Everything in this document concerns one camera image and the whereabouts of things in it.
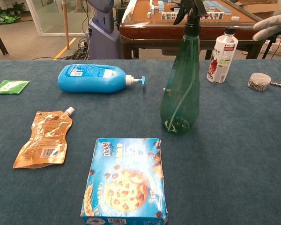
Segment blue cookie box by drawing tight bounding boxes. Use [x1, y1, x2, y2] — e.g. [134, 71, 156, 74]
[80, 137, 169, 225]

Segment brown cardboard box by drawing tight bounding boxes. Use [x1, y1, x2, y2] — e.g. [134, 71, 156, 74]
[238, 0, 281, 23]

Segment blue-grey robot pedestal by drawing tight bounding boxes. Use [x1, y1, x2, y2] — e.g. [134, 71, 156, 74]
[87, 0, 121, 60]

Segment green foil sachet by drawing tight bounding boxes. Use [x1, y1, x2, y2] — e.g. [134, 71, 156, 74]
[0, 79, 30, 95]

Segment blue table cloth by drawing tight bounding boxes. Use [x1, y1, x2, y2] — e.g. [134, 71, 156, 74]
[0, 59, 281, 225]

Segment green transparent spray bottle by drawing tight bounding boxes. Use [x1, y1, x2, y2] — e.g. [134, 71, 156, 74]
[159, 0, 208, 135]

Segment round clear clip container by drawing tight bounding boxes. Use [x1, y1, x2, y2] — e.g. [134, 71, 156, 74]
[247, 72, 272, 92]

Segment black tripod stand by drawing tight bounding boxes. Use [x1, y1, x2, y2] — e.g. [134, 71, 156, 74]
[262, 0, 281, 59]

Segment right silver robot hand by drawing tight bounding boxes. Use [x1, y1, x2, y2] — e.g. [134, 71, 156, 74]
[252, 13, 281, 85]

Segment brown mahjong table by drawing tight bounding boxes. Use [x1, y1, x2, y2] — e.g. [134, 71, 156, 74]
[119, 0, 273, 60]

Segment orange spout pouch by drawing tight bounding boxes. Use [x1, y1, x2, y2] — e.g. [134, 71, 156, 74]
[13, 106, 75, 169]

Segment green plastic bag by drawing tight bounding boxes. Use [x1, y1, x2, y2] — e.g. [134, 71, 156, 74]
[0, 13, 21, 24]

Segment black floor cable bundle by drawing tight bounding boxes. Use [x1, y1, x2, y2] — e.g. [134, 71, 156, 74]
[32, 37, 91, 60]

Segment face-up mahjong tile row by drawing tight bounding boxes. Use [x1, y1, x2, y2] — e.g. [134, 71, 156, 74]
[161, 12, 225, 21]

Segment blue pump dispenser bottle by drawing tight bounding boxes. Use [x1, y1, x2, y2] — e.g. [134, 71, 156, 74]
[57, 63, 146, 94]

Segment white drink bottle black cap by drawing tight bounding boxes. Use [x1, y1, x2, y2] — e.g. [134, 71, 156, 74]
[206, 26, 239, 84]

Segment green potted plants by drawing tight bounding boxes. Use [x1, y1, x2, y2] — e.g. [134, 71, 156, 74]
[0, 2, 26, 15]

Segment wooden pole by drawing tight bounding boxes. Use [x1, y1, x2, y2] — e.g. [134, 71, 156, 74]
[62, 0, 70, 50]

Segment white glass partition frame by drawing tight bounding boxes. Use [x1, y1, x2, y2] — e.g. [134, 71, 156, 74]
[25, 0, 91, 37]

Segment dark slanted table leg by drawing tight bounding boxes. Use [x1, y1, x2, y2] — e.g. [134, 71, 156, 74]
[0, 21, 9, 56]

